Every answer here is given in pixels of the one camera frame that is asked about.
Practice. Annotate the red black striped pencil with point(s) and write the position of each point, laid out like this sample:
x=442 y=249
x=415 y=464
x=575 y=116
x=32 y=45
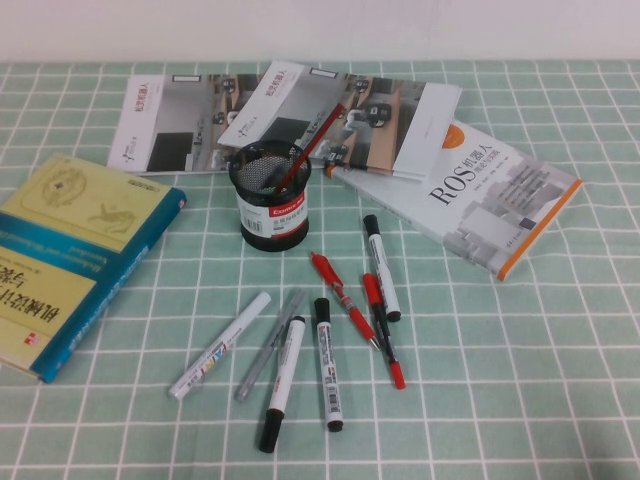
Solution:
x=315 y=140

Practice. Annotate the red gel pen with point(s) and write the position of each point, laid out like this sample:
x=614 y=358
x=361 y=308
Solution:
x=345 y=300

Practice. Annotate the green checked tablecloth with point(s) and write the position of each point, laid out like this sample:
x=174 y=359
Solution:
x=500 y=400

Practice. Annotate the grey pen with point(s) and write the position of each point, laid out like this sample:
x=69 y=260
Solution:
x=260 y=365

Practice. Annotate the yellow blue hardcover book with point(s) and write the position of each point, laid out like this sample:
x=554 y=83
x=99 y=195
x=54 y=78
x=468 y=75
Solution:
x=75 y=240

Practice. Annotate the white marker with black cap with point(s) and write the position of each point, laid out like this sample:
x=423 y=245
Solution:
x=382 y=270
x=284 y=380
x=328 y=365

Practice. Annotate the black mesh pen holder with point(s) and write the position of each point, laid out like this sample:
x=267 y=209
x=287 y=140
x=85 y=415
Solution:
x=270 y=220

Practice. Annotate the white robot brochure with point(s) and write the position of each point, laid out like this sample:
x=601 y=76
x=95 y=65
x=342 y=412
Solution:
x=300 y=90
x=170 y=115

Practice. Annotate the red black double-ended marker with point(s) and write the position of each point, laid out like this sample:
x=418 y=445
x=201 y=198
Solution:
x=397 y=375

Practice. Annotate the white ROS robot book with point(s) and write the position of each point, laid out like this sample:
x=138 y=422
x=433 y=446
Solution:
x=500 y=200

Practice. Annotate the white paint marker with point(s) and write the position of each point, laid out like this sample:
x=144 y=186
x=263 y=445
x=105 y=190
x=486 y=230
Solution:
x=220 y=346

